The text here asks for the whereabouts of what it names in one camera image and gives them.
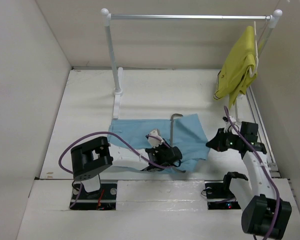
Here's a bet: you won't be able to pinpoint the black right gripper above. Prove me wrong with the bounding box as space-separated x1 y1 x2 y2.
207 127 243 152

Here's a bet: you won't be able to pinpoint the light blue trousers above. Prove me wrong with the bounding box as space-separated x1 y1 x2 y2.
108 114 210 173

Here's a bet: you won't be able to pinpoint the silver metal hanger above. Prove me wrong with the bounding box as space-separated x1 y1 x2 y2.
169 113 186 174

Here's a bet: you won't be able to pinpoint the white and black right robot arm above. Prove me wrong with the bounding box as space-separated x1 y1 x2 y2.
206 121 292 240

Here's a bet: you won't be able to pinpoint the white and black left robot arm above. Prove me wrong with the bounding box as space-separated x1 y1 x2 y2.
70 134 183 199

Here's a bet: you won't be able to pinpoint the white plastic hanger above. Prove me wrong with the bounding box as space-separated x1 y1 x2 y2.
248 21 259 78

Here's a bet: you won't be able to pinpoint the yellow-green garment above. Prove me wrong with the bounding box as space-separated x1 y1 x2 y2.
213 26 258 109

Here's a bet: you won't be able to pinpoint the silver and white clothes rack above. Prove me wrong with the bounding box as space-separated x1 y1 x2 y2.
100 8 283 119

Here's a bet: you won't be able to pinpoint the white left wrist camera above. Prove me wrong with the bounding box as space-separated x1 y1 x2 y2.
146 128 164 148

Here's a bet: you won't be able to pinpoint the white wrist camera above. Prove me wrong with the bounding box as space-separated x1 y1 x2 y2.
146 128 164 148
222 115 240 133

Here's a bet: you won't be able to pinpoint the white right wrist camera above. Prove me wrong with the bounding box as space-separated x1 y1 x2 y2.
222 115 240 133

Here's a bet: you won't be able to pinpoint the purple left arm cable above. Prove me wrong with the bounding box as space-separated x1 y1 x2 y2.
59 131 181 210

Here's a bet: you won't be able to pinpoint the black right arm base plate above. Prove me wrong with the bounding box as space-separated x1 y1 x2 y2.
201 180 241 210

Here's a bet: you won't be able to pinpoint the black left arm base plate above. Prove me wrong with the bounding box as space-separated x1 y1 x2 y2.
69 181 118 211

